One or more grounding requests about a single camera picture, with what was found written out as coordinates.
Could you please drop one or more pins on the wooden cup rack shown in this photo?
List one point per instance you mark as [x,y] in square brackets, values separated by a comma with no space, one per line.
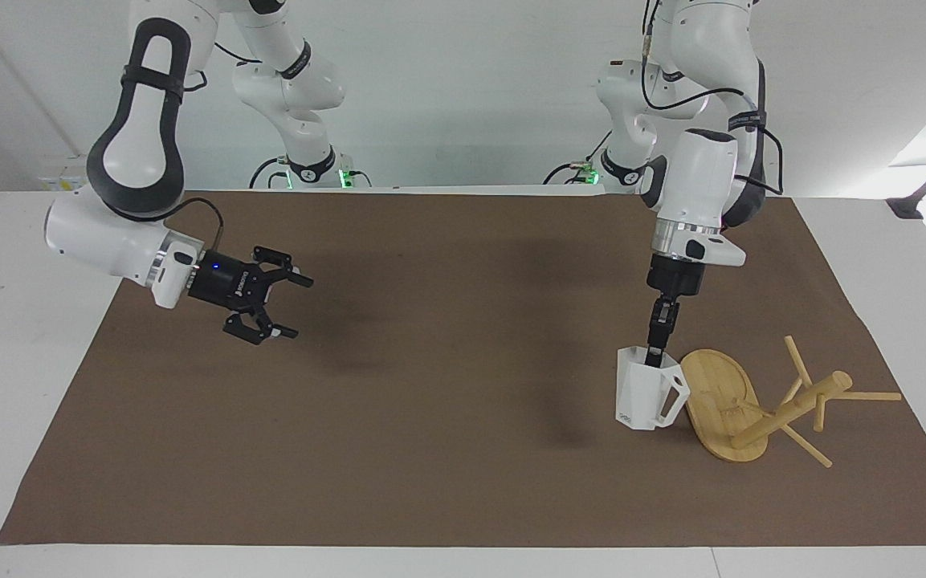
[719,401]

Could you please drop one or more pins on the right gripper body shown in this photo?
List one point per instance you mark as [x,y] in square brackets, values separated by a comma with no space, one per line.
[226,282]

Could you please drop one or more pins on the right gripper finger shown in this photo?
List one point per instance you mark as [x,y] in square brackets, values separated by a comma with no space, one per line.
[258,327]
[284,273]

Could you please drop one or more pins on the white angular cup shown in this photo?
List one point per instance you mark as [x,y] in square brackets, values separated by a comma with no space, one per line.
[641,397]

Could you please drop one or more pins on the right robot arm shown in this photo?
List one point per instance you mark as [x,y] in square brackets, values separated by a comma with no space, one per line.
[137,160]

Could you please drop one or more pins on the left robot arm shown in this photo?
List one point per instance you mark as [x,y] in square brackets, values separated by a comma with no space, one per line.
[703,172]

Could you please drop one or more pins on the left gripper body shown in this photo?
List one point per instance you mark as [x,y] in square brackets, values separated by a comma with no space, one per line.
[675,277]

